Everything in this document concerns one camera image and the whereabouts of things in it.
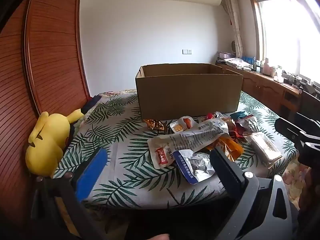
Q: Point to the floral bed sheet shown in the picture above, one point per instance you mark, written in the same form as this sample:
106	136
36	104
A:
110	93

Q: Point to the red snack packet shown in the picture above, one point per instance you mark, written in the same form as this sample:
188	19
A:
211	116

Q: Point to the teal snack packet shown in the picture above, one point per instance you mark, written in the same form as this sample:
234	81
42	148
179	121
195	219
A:
241	115

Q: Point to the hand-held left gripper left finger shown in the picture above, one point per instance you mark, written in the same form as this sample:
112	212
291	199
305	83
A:
91	172

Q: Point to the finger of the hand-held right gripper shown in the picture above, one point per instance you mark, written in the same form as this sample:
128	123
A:
287	127

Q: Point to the wooden framed window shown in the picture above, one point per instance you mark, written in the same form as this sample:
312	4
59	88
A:
280	30

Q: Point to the person's right forearm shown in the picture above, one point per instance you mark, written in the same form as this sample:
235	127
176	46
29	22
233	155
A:
311	187

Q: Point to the golden brown candy wrapper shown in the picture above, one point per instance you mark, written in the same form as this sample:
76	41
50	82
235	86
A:
153	124

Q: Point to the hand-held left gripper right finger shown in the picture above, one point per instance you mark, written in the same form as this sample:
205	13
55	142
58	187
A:
226	170

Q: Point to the brown cardboard box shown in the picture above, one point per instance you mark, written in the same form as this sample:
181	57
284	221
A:
190	97

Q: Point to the blue white silver snack packet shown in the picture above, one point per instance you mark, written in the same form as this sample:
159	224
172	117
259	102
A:
192	166

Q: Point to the pale patterned curtain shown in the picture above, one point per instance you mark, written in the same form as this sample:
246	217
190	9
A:
233	17

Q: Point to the pink orange chicken snack packet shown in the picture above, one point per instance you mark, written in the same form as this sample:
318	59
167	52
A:
231	146

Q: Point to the yellow plush toy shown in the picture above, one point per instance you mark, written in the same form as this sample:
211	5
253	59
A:
47	145

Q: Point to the pile of papers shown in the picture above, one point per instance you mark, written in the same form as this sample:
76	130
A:
235	62

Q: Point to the blue boxes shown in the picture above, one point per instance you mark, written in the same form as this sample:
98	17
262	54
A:
250	59

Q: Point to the person's left hand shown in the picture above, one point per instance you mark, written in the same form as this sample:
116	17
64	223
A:
160	237

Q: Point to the clear-wrapped cake bar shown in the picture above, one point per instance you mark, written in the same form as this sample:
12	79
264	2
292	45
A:
265	147

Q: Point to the dark blue cloth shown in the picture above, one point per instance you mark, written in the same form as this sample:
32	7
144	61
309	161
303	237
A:
91	103

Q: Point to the white wall socket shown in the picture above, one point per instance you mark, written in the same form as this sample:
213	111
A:
187	52

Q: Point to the wooden cabinet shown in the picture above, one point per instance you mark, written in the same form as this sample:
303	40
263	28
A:
265	87

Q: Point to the pink container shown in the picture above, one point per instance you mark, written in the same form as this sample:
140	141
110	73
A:
267	68

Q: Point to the floral quilt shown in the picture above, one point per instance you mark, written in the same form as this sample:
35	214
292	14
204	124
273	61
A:
292	180

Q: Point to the leaf print blanket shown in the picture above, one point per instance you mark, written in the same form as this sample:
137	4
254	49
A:
125	155

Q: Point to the large white red-label snack packet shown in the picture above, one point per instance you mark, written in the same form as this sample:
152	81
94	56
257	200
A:
175	140

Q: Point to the small white orange snack packet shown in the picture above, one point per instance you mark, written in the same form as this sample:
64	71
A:
183	123

